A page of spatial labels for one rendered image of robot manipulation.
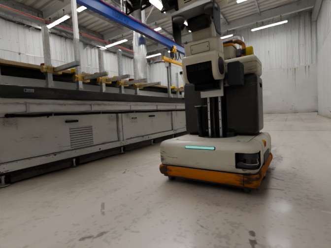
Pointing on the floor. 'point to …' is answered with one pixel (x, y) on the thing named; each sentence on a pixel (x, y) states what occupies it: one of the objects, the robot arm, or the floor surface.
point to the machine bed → (76, 129)
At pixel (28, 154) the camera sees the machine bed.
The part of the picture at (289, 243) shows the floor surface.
